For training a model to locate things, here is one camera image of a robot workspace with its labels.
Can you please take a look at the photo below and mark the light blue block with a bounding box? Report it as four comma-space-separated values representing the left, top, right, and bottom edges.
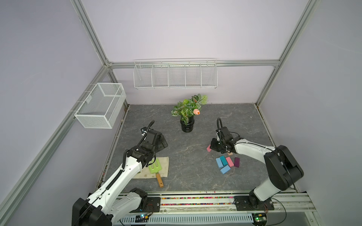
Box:
220, 165, 231, 174
216, 158, 224, 169

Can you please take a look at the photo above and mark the pink block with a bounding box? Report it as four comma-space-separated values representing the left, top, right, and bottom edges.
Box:
206, 145, 212, 152
226, 157, 234, 167

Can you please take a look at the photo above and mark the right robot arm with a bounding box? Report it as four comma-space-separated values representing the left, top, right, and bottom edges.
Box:
211, 127, 304, 205

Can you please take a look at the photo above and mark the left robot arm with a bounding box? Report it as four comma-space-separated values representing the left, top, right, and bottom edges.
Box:
71, 127, 168, 226

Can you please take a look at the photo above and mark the teal block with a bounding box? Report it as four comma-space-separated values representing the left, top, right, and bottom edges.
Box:
220, 156, 228, 166

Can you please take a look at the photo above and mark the purple block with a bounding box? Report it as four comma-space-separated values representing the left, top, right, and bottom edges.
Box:
234, 157, 240, 168

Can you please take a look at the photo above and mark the black plant vase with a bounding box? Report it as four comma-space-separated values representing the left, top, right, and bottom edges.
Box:
180, 116, 195, 133

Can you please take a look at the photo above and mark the artificial green plant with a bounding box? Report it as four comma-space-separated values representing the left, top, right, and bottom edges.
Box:
171, 94, 208, 124

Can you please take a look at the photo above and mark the white mesh wire basket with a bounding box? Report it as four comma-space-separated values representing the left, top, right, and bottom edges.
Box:
74, 83, 126, 129

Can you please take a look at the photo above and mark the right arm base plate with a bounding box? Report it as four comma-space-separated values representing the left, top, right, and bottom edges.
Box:
233, 195, 274, 211

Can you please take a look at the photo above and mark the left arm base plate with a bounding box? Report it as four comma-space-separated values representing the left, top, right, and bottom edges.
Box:
131, 197, 161, 213

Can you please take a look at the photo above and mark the long white wire shelf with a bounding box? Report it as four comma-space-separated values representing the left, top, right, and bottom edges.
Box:
133, 59, 218, 89

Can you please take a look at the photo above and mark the white slotted cable duct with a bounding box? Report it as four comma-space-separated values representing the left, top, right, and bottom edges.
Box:
115, 213, 254, 226

